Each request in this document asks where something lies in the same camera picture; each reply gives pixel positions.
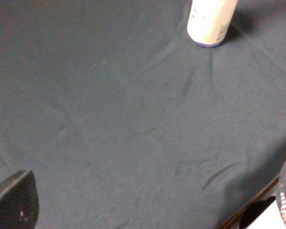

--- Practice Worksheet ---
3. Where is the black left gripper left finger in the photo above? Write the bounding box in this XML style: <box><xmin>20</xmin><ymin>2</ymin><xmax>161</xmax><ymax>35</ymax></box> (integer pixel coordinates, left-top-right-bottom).
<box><xmin>0</xmin><ymin>170</ymin><xmax>39</xmax><ymax>229</ymax></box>

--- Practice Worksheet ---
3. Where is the black tablecloth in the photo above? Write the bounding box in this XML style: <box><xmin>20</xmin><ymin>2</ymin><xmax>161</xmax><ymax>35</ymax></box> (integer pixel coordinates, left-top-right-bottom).
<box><xmin>0</xmin><ymin>0</ymin><xmax>286</xmax><ymax>229</ymax></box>

